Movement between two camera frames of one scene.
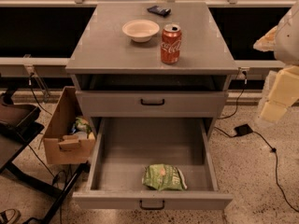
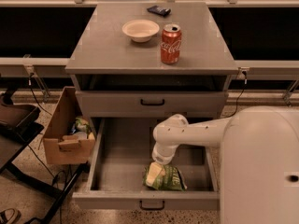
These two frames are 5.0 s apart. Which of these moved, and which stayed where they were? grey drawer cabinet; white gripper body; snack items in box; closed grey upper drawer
Moved: white gripper body
Stayed: snack items in box; closed grey upper drawer; grey drawer cabinet
